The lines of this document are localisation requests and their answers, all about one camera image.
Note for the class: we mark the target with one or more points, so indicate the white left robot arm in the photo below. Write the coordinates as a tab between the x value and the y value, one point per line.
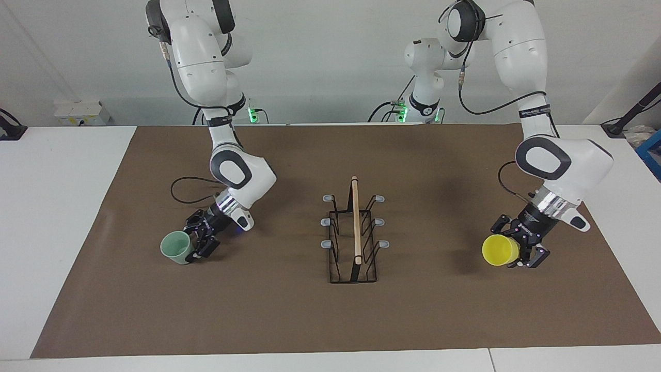
521	57

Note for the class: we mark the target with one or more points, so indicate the yellow plastic cup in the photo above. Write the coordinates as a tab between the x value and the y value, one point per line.
498	250

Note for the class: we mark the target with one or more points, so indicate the crumpled clear plastic bag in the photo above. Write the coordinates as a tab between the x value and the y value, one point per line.
638	137

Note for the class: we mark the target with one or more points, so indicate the black angled camera stand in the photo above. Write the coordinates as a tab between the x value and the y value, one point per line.
632	111

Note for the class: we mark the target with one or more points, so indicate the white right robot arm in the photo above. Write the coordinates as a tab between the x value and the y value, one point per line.
199	62

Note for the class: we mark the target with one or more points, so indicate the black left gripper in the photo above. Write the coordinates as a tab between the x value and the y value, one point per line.
534	223

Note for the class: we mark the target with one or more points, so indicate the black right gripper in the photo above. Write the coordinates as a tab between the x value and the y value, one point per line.
216	222

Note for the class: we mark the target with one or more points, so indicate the blue crate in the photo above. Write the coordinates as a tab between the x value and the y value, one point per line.
651	155

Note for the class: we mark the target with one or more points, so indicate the white socket box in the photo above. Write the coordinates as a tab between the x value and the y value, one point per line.
82	113

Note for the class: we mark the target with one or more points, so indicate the pale green plastic cup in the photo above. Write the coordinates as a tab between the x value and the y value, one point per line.
175	248

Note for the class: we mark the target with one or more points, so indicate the brown table mat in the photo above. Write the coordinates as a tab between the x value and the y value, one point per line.
258	310

